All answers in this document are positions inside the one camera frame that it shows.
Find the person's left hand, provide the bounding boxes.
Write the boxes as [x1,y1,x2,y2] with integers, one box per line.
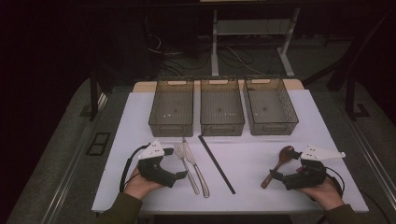
[123,167,164,200]

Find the person's right hand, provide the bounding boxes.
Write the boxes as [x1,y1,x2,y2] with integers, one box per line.
[298,178,345,212]

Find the black slanted stand bar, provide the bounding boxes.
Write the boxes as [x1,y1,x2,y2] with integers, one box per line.
[303,8,396,88]

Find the black floor cable bundle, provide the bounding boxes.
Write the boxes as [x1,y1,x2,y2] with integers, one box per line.
[148,31,213,77]

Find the right hand-held gripper cable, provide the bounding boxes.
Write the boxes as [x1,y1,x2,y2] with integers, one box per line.
[325,166,346,199]

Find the left hand-held gripper cable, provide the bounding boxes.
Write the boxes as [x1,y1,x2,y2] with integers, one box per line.
[120,143,151,193]

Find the silver metal knife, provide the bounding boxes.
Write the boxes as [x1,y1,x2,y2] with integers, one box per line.
[181,137,211,199]

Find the hand-held gripper cable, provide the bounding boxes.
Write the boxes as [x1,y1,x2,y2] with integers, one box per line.
[120,143,151,193]
[325,166,346,199]

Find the white floor cable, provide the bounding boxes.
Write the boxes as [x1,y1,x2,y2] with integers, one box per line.
[226,46,266,76]

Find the black chopstick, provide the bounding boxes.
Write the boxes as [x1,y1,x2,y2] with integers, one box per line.
[197,134,236,195]

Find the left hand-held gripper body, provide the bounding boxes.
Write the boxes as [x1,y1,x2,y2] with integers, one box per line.
[137,139,178,189]

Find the silver metal fork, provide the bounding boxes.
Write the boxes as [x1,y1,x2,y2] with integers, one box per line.
[175,143,201,196]

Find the metal floor rail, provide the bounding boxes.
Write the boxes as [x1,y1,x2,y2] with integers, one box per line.
[347,118,396,202]
[40,92,108,224]

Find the smoky clear plastic bin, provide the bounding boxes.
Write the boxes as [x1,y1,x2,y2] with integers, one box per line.
[242,76,300,136]
[148,78,195,138]
[199,77,246,137]

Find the brown wooden spoon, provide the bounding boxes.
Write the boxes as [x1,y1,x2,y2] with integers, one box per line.
[261,145,295,189]

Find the black floor socket frame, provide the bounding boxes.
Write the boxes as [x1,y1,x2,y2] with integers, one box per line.
[86,132,111,157]

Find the white metal desk frame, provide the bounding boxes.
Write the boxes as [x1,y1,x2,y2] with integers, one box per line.
[210,7,302,78]

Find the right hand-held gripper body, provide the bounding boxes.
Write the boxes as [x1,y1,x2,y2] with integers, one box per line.
[283,144,347,190]

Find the black metal stand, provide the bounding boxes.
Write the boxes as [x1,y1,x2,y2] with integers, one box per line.
[345,74,372,120]

